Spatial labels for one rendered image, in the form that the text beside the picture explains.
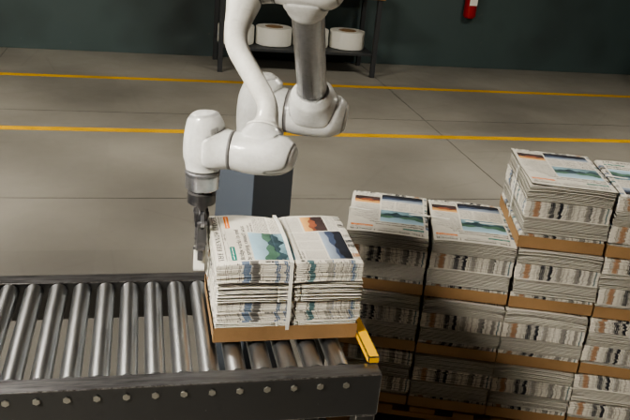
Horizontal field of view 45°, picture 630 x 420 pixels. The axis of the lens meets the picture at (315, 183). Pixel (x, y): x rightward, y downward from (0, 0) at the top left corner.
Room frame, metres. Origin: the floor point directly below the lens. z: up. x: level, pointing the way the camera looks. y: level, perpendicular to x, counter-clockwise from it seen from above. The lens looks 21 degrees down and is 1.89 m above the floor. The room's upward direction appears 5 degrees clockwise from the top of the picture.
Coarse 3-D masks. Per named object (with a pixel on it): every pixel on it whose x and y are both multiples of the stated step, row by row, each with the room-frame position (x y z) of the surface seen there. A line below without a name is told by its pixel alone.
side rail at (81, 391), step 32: (0, 384) 1.41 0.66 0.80; (32, 384) 1.42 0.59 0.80; (64, 384) 1.43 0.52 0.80; (96, 384) 1.45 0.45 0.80; (128, 384) 1.46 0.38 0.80; (160, 384) 1.47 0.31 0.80; (192, 384) 1.48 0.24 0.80; (224, 384) 1.50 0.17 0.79; (256, 384) 1.52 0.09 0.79; (288, 384) 1.54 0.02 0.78; (320, 384) 1.55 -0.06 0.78; (352, 384) 1.57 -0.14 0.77; (0, 416) 1.38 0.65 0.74; (32, 416) 1.40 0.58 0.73; (64, 416) 1.41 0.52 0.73; (96, 416) 1.43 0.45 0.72; (128, 416) 1.45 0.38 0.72; (160, 416) 1.46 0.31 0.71; (192, 416) 1.48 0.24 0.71; (224, 416) 1.50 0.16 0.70; (256, 416) 1.52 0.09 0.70; (288, 416) 1.54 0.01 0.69; (320, 416) 1.56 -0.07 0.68
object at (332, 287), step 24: (312, 216) 1.99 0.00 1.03; (312, 240) 1.83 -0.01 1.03; (336, 240) 1.84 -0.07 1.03; (312, 264) 1.70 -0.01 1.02; (336, 264) 1.72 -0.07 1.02; (360, 264) 1.73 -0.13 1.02; (312, 288) 1.71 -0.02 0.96; (336, 288) 1.72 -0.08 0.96; (360, 288) 1.74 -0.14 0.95; (312, 312) 1.71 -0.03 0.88; (336, 312) 1.73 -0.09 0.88
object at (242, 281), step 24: (216, 216) 1.92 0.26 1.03; (240, 216) 1.94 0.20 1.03; (216, 240) 1.77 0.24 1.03; (240, 240) 1.79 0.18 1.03; (264, 240) 1.81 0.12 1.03; (216, 264) 1.66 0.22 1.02; (240, 264) 1.66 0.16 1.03; (264, 264) 1.68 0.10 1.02; (216, 288) 1.68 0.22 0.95; (240, 288) 1.66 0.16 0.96; (264, 288) 1.68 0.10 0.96; (216, 312) 1.67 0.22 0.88; (240, 312) 1.67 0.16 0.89; (264, 312) 1.68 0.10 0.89
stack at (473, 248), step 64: (384, 256) 2.38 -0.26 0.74; (448, 256) 2.38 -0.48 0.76; (512, 256) 2.36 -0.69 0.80; (576, 256) 2.34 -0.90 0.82; (384, 320) 2.38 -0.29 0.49; (448, 320) 2.36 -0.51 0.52; (512, 320) 2.35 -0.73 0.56; (576, 320) 2.33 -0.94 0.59; (384, 384) 2.38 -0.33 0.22; (448, 384) 2.36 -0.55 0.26; (512, 384) 2.34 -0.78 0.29; (576, 384) 2.33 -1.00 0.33
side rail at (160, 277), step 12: (0, 276) 1.89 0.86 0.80; (12, 276) 1.90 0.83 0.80; (24, 276) 1.91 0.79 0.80; (36, 276) 1.91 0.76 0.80; (48, 276) 1.92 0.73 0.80; (60, 276) 1.92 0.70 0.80; (72, 276) 1.93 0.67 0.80; (84, 276) 1.94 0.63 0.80; (96, 276) 1.94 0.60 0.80; (108, 276) 1.95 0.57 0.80; (120, 276) 1.96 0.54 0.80; (132, 276) 1.96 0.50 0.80; (144, 276) 1.97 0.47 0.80; (156, 276) 1.98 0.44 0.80; (168, 276) 1.98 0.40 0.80; (180, 276) 1.99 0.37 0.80; (192, 276) 2.00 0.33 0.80; (0, 288) 1.85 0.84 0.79; (24, 288) 1.86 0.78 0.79; (48, 288) 1.88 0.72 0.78; (72, 288) 1.89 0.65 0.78; (96, 288) 1.91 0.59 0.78; (120, 288) 1.93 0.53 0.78; (168, 312) 1.96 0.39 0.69
